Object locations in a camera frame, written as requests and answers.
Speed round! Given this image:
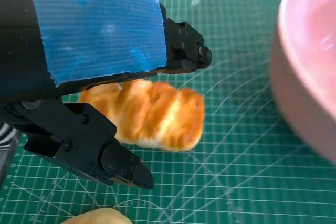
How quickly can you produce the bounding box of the pink bowl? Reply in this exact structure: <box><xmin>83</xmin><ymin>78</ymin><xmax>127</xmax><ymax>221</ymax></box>
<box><xmin>269</xmin><ymin>0</ymin><xmax>336</xmax><ymax>166</ymax></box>

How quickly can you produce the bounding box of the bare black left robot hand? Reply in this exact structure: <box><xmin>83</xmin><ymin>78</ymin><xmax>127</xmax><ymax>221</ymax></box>
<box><xmin>0</xmin><ymin>0</ymin><xmax>213</xmax><ymax>190</ymax></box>

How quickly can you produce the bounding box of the round toy bread bun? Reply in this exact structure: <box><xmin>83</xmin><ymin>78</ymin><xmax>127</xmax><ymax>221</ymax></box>
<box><xmin>60</xmin><ymin>207</ymin><xmax>132</xmax><ymax>224</ymax></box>

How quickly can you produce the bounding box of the green cutting mat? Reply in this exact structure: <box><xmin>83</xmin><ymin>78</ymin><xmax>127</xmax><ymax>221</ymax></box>
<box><xmin>0</xmin><ymin>0</ymin><xmax>336</xmax><ymax>224</ymax></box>

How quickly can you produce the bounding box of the braided toy bread loaf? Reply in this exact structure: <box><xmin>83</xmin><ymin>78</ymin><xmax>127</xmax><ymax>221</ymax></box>
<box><xmin>78</xmin><ymin>79</ymin><xmax>205</xmax><ymax>153</ymax></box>

